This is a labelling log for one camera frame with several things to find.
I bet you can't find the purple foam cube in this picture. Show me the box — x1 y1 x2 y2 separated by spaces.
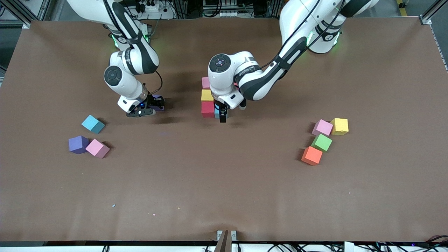
150 95 166 112
68 135 90 155

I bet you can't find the red foam cube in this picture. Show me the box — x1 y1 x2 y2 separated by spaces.
201 101 215 118

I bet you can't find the orange foam cube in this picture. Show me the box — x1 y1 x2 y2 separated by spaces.
301 146 323 166

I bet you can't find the green foam cube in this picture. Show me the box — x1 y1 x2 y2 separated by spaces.
311 134 333 152

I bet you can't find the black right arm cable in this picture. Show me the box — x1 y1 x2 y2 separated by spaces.
105 0 163 96

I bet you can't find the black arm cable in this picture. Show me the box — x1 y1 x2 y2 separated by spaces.
261 0 345 69
105 0 163 96

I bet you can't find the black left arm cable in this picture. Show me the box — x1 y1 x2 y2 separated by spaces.
261 0 345 69

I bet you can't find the perforated metal edge rail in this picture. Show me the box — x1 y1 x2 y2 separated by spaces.
430 24 448 72

